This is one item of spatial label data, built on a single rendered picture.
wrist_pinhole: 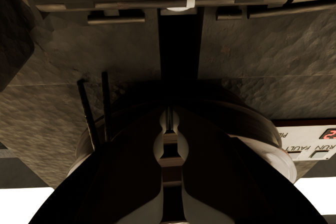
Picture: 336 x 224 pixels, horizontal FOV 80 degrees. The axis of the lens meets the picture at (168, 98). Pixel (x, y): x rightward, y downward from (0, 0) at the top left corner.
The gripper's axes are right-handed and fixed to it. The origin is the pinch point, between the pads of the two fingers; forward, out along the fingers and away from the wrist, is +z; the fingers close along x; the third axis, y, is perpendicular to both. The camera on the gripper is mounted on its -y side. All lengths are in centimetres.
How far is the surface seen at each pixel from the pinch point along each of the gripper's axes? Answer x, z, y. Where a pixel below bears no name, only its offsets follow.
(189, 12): 3.6, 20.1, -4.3
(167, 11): 0.3, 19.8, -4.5
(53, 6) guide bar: -8.6, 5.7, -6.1
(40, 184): -450, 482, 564
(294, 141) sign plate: 34, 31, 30
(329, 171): 559, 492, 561
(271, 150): 16.0, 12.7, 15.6
